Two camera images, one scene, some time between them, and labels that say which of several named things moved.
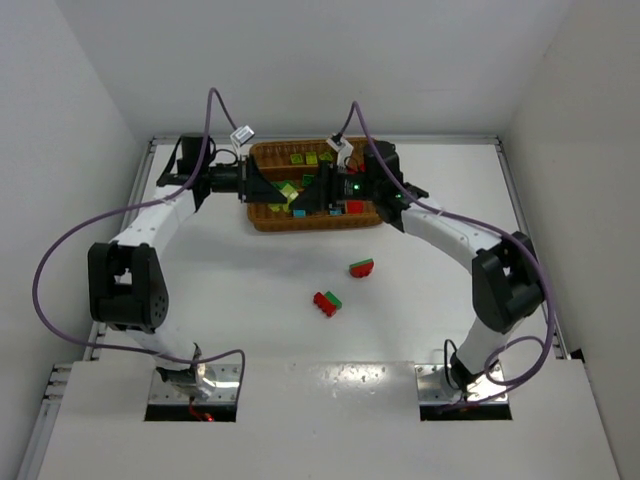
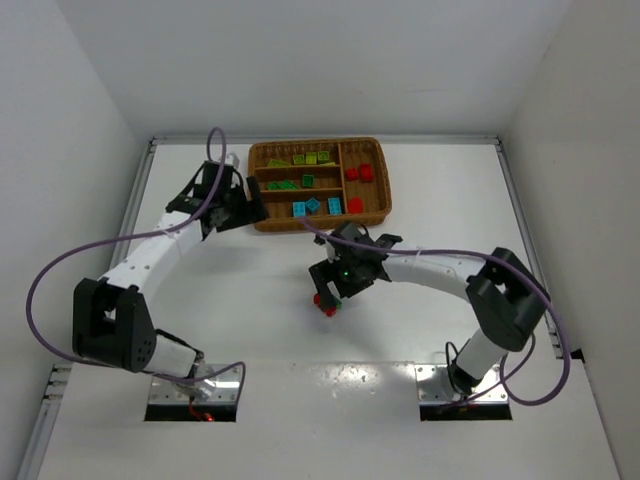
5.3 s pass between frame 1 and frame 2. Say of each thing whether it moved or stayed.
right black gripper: moved
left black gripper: moved
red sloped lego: stayed
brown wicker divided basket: stayed
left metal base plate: stayed
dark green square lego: stayed
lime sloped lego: stayed
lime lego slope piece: moved
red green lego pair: stayed
